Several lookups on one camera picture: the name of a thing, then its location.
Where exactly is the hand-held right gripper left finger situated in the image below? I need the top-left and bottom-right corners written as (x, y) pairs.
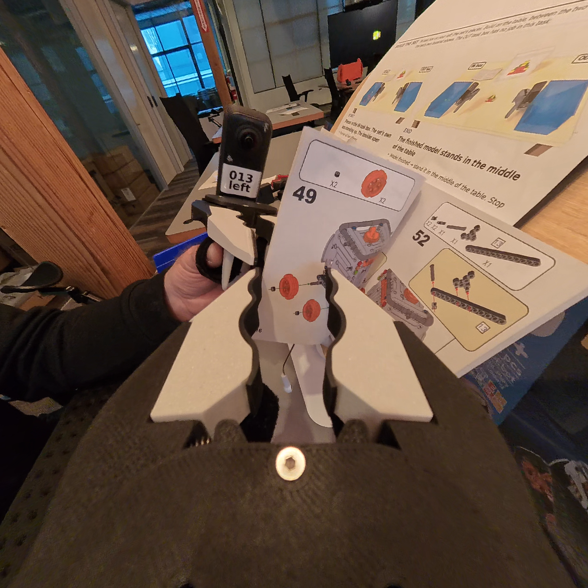
top-left (150, 267), bottom-right (265, 444)

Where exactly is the blue plastic storage bin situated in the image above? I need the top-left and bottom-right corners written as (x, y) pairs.
top-left (153, 231), bottom-right (208, 278)

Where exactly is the blue toy kit box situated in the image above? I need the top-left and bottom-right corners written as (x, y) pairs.
top-left (462, 310), bottom-right (588, 588)

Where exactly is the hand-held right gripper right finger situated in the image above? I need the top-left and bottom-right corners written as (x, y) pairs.
top-left (324, 267), bottom-right (435, 442)

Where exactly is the person's left forearm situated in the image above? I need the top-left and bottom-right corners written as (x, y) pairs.
top-left (0, 273), bottom-right (182, 405)

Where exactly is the orange plastic case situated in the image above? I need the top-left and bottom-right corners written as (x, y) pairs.
top-left (337, 58), bottom-right (369, 86)

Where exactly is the printed task instruction sheet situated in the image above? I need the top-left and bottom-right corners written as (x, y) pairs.
top-left (328, 0), bottom-right (588, 228)

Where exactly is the stack of cardboard boxes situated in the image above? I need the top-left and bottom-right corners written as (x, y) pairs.
top-left (83, 146), bottom-right (161, 214)

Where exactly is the white metal board stand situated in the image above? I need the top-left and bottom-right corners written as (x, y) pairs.
top-left (271, 342), bottom-right (336, 428)

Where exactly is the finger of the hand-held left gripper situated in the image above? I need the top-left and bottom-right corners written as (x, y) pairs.
top-left (207, 213), bottom-right (258, 267)

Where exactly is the black wall screen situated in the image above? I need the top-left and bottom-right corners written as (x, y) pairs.
top-left (327, 0), bottom-right (399, 70)

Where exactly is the paper instruction booklet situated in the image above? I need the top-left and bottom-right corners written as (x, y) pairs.
top-left (253, 126), bottom-right (556, 379)

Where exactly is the office table with papers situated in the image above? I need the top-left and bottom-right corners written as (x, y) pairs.
top-left (266, 102), bottom-right (326, 135)

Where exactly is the wooden support post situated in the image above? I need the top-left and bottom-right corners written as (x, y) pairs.
top-left (193, 0), bottom-right (230, 92)

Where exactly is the black chair armrest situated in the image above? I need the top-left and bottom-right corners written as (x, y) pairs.
top-left (0, 261), bottom-right (104, 304)

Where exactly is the black office chair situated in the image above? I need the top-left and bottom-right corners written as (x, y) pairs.
top-left (281, 73), bottom-right (313, 103)
top-left (323, 68), bottom-right (345, 111)
top-left (158, 94), bottom-right (214, 161)

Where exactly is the person's left hand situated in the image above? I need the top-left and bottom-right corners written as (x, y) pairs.
top-left (163, 243), bottom-right (244, 322)

